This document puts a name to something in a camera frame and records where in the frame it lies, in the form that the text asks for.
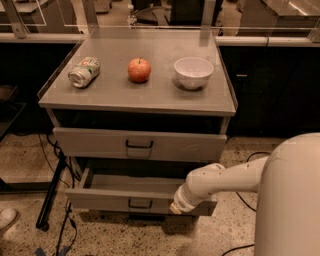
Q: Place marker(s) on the white shoe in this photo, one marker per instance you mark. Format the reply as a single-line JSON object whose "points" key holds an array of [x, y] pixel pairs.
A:
{"points": [[7, 217]]}

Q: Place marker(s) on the grey drawer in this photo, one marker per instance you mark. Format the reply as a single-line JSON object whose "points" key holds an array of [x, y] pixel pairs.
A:
{"points": [[119, 193], [124, 144]]}

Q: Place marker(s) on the grey top drawer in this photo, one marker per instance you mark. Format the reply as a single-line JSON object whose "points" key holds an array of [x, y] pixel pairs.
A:
{"points": [[124, 144]]}

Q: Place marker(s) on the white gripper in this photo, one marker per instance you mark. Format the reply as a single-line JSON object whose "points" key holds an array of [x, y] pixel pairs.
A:
{"points": [[183, 200]]}

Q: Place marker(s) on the crushed soda can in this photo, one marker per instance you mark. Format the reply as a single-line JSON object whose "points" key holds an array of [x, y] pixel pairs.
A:
{"points": [[84, 72]]}

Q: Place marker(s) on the white bowl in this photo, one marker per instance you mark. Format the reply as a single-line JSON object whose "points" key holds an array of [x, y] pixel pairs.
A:
{"points": [[193, 72]]}

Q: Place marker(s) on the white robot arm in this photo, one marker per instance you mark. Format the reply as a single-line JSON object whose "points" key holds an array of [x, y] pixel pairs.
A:
{"points": [[288, 186]]}

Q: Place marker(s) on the grey drawer cabinet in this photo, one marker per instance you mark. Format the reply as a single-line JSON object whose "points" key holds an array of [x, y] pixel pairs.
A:
{"points": [[161, 104]]}

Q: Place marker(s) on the red apple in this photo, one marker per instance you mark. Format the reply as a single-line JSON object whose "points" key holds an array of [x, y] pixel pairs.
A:
{"points": [[139, 70]]}

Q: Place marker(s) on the black table leg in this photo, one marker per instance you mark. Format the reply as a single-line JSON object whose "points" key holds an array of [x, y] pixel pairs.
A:
{"points": [[42, 221]]}

